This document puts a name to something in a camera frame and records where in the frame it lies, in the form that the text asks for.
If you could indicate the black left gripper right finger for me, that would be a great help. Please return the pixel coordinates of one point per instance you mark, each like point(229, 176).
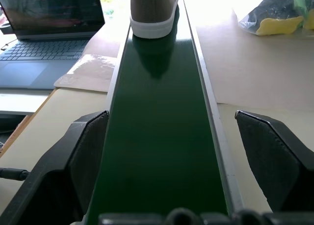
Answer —
point(274, 161)

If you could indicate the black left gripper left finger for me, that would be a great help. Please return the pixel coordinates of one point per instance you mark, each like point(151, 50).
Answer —
point(56, 166)

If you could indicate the brown cardboard sheet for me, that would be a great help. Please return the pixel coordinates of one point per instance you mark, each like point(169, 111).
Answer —
point(93, 63)

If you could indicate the green conveyor belt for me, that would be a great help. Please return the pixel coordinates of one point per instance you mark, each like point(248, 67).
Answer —
point(162, 127)

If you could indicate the dark grey laptop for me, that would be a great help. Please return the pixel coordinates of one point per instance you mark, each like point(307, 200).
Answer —
point(41, 38)

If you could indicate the clear plastic bag with items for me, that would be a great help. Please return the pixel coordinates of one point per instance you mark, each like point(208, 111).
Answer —
point(277, 13)

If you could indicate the tan canvas sneaker white sole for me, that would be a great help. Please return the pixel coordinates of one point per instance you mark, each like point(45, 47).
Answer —
point(153, 13)

